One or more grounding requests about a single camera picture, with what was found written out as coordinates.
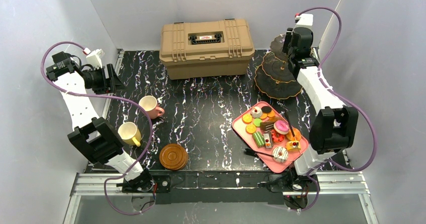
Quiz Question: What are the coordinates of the yellow dotted biscuit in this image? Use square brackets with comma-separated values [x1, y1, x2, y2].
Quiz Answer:
[245, 124, 257, 134]
[242, 114, 253, 124]

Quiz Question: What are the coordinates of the white chocolate drizzled donut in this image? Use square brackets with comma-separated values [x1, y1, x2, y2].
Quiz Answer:
[272, 146, 289, 163]

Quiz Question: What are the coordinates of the pink mug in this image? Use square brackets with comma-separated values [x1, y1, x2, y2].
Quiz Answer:
[139, 95, 165, 120]

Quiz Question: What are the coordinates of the black sandwich cookie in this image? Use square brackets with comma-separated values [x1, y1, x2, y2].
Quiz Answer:
[261, 106, 272, 114]

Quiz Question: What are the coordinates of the green macaron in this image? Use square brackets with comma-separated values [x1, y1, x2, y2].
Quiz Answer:
[252, 118, 263, 128]

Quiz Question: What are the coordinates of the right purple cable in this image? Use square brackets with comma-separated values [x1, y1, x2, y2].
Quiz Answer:
[283, 7, 379, 213]

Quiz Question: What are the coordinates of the black three tier cake stand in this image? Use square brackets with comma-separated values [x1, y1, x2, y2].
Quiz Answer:
[254, 34, 302, 100]

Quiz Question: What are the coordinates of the red strawberry tart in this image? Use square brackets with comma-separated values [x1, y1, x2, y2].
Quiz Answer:
[271, 130, 285, 144]

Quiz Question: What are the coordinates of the purple cable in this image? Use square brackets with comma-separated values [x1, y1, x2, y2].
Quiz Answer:
[283, 7, 379, 213]
[40, 41, 157, 216]

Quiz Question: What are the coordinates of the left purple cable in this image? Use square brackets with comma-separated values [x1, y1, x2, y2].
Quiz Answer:
[40, 41, 157, 216]

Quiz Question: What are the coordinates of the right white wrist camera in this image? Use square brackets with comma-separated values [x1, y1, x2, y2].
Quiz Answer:
[295, 13, 313, 30]

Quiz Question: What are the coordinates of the metal tongs black handle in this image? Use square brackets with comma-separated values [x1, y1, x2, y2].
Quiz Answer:
[245, 111, 301, 162]

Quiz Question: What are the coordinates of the stack of wooden coasters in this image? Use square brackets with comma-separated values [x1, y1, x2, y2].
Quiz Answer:
[159, 144, 188, 171]

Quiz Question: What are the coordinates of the chocolate layered cake slice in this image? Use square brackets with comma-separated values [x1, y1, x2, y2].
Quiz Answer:
[260, 121, 275, 132]

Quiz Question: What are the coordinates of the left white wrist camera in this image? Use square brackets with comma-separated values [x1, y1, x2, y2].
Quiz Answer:
[83, 48, 104, 68]

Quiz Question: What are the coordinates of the grey powdered cake ball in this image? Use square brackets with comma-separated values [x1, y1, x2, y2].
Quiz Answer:
[250, 106, 263, 119]

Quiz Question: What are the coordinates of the white cherry cake slice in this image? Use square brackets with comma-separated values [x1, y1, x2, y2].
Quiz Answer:
[263, 132, 273, 149]

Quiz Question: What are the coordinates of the green layered cake slice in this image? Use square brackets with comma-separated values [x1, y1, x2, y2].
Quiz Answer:
[252, 132, 265, 148]

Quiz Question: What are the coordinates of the yellow roll cake with cherry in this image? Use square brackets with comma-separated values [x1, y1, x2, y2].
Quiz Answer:
[285, 141, 300, 152]

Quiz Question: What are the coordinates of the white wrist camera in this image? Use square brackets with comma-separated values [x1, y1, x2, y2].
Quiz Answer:
[295, 13, 313, 30]
[83, 48, 104, 68]

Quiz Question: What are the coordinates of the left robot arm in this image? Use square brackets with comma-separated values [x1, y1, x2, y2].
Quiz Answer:
[46, 52, 154, 192]

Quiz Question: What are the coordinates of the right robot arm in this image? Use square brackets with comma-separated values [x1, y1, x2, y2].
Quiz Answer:
[282, 27, 359, 176]

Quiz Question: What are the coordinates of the yellow mug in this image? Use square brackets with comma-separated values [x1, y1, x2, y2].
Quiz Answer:
[118, 122, 142, 147]

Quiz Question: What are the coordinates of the orange sugared bun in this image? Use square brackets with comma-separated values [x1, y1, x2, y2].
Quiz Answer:
[286, 127, 302, 141]

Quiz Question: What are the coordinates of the tan plastic toolbox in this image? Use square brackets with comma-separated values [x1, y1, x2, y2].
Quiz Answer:
[159, 19, 255, 80]

